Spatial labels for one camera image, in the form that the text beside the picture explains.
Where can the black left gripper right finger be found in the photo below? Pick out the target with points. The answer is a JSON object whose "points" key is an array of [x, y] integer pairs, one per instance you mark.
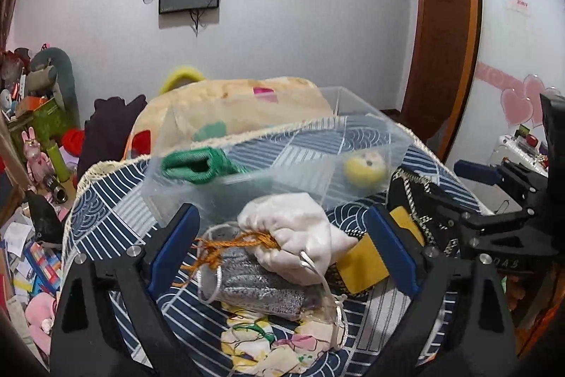
{"points": [[479, 338]]}

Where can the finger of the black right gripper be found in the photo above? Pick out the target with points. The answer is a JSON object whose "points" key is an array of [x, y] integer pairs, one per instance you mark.
{"points": [[450, 204], [483, 174]]}

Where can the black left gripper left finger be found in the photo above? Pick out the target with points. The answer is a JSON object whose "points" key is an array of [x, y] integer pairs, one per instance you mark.
{"points": [[86, 339]]}

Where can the yellow plush ball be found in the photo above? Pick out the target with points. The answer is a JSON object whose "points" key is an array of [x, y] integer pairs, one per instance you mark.
{"points": [[365, 170]]}

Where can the white drawstring pouch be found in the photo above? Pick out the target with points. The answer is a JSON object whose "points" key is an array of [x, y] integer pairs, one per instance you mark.
{"points": [[308, 242]]}

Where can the green knitted cloth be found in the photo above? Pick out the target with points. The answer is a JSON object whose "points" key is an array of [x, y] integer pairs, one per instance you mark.
{"points": [[199, 166]]}

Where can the black bag with chain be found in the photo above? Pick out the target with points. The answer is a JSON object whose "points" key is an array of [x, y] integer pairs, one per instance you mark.
{"points": [[394, 238]]}

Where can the pink plush toy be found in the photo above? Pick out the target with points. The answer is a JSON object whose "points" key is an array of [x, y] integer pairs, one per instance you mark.
{"points": [[40, 315]]}

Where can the brown wooden door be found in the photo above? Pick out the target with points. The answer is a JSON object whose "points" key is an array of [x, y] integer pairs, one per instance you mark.
{"points": [[442, 67]]}

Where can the blue white patterned tablecloth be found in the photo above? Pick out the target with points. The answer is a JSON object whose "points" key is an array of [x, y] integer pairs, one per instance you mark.
{"points": [[110, 216]]}

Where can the clear plastic storage box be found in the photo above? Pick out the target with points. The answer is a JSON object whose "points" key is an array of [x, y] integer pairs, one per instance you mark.
{"points": [[286, 158]]}

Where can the floral cream cloth pouch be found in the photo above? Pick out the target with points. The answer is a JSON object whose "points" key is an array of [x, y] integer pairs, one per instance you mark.
{"points": [[254, 349]]}

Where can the grey glitter pouch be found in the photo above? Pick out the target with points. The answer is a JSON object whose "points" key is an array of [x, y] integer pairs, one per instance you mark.
{"points": [[240, 281]]}

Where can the green bottle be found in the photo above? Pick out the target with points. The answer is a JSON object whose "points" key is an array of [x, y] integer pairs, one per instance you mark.
{"points": [[57, 161]]}

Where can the pink rabbit figurine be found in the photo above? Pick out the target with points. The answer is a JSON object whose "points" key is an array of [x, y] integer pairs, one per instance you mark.
{"points": [[38, 163]]}

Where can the red plush item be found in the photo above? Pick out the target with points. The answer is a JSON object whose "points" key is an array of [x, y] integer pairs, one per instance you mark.
{"points": [[72, 141]]}

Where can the dark purple garment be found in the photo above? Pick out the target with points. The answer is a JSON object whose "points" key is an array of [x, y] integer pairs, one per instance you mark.
{"points": [[107, 131]]}

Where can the green cardboard box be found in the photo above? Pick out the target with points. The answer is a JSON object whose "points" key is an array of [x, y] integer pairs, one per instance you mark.
{"points": [[49, 121]]}

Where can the beige patchwork plush blanket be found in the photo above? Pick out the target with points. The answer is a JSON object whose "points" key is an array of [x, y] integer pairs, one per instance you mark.
{"points": [[217, 108]]}

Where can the grey green plush toy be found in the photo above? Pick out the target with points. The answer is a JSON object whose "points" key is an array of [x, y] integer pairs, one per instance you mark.
{"points": [[51, 72]]}

